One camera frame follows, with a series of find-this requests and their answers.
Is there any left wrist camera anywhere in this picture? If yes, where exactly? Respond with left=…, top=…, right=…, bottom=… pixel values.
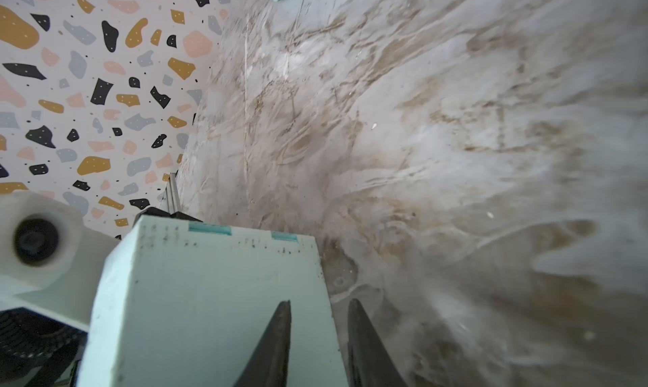
left=1, top=191, right=119, bottom=331

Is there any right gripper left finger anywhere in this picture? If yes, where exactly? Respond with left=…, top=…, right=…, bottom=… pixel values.
left=235, top=301, right=292, bottom=387

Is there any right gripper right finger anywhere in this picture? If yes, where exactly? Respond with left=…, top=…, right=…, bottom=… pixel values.
left=348, top=299, right=407, bottom=387

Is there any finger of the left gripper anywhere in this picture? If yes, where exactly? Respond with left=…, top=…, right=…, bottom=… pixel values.
left=133, top=206, right=202, bottom=224

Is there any left black corrugated cable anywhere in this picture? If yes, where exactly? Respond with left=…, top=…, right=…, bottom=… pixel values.
left=0, top=308, right=87, bottom=387

